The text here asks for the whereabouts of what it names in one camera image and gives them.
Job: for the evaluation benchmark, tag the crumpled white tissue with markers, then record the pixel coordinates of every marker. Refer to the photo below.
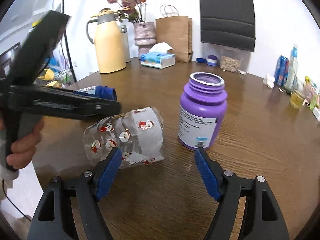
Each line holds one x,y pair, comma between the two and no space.
269,81

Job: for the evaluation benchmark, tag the blue tissue box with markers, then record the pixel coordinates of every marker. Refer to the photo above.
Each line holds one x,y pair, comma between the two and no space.
158,57

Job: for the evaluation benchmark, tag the black paper bag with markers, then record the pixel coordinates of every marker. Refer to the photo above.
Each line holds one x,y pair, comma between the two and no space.
228,23

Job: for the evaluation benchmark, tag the person's left hand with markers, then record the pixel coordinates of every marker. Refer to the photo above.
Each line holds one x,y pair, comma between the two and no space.
24,149

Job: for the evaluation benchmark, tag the white slim tumbler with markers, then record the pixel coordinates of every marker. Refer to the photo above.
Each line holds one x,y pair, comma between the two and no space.
124,35

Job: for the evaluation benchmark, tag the wire storage rack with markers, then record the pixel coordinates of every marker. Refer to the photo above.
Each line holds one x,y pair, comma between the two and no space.
55,73

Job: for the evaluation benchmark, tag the glass of yellow drink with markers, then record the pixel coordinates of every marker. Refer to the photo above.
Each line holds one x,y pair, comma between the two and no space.
297,99

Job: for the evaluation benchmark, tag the small purple white jar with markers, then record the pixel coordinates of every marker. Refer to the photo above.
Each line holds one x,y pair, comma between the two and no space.
212,60

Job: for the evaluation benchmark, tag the yellow thermos jug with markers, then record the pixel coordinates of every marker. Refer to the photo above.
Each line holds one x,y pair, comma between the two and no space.
108,42

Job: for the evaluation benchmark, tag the blue soda can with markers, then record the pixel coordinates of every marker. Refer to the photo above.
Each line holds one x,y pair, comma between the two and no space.
281,70

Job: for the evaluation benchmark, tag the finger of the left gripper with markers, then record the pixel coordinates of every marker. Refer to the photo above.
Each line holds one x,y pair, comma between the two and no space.
57,102

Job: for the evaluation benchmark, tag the cream sleeve forearm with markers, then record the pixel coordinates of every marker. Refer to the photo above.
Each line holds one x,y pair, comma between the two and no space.
7,173

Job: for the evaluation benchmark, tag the clear spray bottle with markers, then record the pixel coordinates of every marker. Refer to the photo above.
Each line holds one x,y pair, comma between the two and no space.
291,70

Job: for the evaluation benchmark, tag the clear Santa print cup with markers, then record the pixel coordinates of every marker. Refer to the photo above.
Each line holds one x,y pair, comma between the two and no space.
137,133

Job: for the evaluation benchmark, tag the dried pink flowers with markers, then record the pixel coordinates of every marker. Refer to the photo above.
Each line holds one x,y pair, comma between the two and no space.
134,11

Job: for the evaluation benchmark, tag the brown paper bag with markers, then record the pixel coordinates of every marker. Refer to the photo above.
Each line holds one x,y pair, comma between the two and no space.
176,31

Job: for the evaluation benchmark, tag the blue bottle cap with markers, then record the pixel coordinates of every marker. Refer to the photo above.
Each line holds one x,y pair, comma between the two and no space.
201,60

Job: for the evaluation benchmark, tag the purple bottle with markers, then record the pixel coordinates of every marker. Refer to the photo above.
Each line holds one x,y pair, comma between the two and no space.
203,105

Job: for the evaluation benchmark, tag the clear jar of grains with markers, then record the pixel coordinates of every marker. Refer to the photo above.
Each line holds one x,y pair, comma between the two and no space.
230,59

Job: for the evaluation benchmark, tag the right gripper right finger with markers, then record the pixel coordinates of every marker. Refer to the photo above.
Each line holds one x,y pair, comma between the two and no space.
262,217

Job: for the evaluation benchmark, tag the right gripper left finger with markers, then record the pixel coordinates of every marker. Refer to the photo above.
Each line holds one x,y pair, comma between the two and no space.
53,218

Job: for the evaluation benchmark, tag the pink textured vase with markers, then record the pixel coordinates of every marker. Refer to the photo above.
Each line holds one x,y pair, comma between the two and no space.
145,36

